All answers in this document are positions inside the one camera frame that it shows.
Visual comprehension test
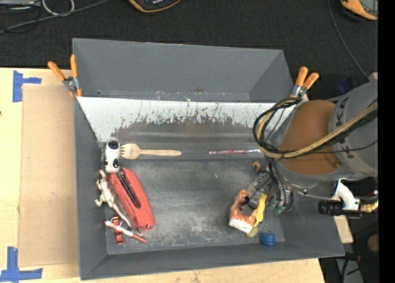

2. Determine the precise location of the yellow plastic spoon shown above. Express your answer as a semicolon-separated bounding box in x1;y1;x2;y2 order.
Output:
246;193;268;239

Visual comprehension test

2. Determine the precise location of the small brown toy animal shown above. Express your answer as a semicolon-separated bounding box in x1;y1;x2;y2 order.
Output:
249;160;267;174

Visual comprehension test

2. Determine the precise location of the orange and white toy animal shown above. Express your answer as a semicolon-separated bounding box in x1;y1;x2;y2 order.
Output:
228;189;260;235

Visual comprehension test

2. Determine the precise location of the red and white striped pen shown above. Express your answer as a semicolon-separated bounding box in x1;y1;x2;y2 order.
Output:
208;148;260;156

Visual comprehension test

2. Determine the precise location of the blue bottle cap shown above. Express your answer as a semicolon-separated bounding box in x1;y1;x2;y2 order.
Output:
260;231;277;247

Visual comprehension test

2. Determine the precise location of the grey metal bin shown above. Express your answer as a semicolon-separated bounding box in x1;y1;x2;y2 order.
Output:
71;37;346;281

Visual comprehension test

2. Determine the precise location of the wooden fork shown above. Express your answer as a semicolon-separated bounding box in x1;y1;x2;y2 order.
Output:
119;143;183;161

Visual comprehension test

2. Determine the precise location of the red flat case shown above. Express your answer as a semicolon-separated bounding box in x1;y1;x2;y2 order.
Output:
107;167;156;232

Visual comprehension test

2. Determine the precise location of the small orange clip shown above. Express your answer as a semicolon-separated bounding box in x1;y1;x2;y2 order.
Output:
111;216;125;245

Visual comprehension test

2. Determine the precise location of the white and black toy animal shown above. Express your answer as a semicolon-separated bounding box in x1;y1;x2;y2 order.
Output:
103;140;122;174

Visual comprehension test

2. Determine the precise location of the white toy dinosaur skeleton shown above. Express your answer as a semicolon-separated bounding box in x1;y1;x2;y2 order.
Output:
94;169;134;230

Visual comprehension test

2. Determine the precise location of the brown cardboard board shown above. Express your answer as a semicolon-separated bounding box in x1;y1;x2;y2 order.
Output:
17;83;81;268

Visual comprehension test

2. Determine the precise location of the black cylinder on white bracket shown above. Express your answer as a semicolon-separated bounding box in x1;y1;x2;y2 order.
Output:
318;179;378;218

